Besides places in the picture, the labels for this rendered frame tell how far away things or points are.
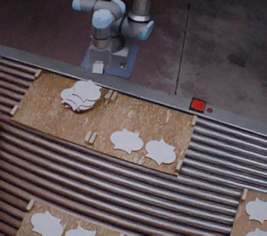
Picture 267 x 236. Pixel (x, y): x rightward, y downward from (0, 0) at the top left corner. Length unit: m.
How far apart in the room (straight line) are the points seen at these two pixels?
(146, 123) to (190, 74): 1.69
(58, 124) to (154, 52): 1.96
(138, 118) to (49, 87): 0.47
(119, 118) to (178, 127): 0.27
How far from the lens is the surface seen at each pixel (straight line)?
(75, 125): 1.97
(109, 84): 2.18
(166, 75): 3.59
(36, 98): 2.09
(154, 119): 2.02
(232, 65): 3.86
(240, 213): 1.82
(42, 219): 1.70
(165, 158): 1.88
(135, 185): 1.82
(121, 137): 1.92
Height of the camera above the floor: 2.47
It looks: 48 degrees down
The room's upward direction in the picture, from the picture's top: 7 degrees clockwise
